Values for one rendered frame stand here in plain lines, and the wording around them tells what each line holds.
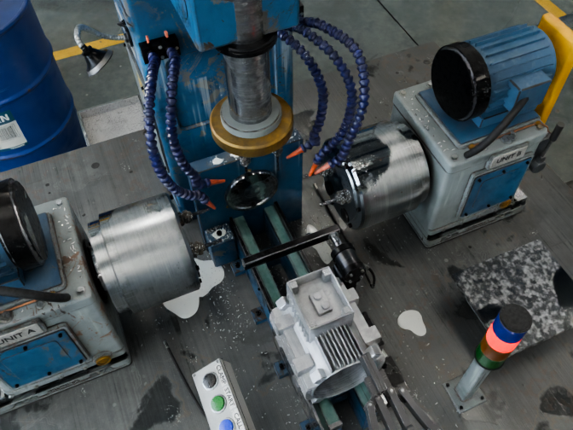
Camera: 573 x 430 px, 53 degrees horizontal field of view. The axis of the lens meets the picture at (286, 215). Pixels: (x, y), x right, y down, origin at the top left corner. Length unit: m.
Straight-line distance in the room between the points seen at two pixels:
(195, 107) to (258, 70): 0.36
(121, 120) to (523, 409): 1.97
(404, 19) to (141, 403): 2.96
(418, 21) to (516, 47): 2.41
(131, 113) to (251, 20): 1.73
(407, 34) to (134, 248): 2.75
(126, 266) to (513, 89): 0.96
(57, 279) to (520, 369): 1.12
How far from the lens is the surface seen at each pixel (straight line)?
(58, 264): 1.32
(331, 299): 1.24
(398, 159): 1.44
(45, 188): 1.97
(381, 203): 1.44
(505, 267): 1.60
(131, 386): 1.55
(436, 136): 1.49
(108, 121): 2.72
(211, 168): 1.42
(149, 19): 1.27
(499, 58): 1.45
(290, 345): 1.25
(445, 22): 3.89
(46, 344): 1.37
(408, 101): 1.57
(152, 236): 1.31
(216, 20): 1.04
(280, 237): 1.56
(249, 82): 1.13
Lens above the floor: 2.21
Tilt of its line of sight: 54 degrees down
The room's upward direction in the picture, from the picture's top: 1 degrees counter-clockwise
